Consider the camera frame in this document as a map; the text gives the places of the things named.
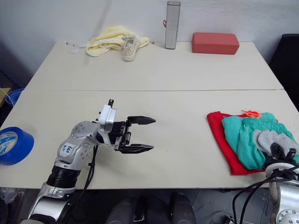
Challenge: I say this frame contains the grey sock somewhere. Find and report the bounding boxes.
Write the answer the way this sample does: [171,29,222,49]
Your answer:
[253,129,277,153]
[257,130,299,156]

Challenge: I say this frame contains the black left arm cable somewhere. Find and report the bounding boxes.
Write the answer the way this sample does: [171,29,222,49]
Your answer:
[76,144,99,212]

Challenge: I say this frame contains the blue tape roll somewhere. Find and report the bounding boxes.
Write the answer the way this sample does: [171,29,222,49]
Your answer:
[0,126,35,167]

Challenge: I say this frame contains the thin white strip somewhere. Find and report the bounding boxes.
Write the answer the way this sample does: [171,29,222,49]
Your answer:
[64,41,87,49]

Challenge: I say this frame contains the wooden board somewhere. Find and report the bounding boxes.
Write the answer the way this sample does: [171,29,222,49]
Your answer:
[0,87,12,106]

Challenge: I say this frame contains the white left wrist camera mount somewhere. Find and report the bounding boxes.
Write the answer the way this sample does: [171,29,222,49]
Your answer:
[97,98,118,137]

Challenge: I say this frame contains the tall silver metal case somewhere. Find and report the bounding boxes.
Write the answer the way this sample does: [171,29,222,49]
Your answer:
[164,0,182,50]

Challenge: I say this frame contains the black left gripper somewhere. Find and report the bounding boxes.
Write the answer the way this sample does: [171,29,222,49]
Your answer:
[108,115,157,154]

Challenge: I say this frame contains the green shorts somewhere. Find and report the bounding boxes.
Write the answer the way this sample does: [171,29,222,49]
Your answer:
[221,112,299,171]

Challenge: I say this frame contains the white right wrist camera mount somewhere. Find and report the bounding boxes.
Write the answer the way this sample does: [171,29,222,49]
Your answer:
[264,161,299,179]

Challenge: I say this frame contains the clear plastic bag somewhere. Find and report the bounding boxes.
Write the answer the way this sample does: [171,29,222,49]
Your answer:
[0,186,26,204]

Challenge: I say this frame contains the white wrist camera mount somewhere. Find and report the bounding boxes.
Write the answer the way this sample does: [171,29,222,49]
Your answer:
[97,98,118,137]
[264,161,299,179]

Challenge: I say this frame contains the red t-shirt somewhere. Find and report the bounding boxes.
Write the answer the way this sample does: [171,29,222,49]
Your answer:
[206,111,279,176]

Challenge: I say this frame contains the pale yellow towel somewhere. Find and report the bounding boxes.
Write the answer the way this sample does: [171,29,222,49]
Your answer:
[85,25,150,57]

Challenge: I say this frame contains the blue plastic basket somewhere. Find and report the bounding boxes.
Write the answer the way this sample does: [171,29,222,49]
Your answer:
[5,87,25,107]

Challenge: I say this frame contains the red rectangular block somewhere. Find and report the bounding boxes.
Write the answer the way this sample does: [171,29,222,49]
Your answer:
[192,32,241,56]

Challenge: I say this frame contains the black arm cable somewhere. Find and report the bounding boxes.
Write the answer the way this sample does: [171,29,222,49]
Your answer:
[76,144,99,212]
[232,164,299,224]

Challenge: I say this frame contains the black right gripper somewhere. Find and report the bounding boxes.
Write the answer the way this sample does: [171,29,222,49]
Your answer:
[265,142,299,167]

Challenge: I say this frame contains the cream white shoe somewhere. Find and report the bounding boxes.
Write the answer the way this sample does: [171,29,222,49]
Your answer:
[121,34,142,63]

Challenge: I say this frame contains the dark rounded shape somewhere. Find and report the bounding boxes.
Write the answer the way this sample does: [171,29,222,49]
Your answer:
[169,191,197,224]
[105,197,141,224]

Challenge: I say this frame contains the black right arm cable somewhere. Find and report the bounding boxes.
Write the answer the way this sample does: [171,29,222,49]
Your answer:
[232,164,299,224]

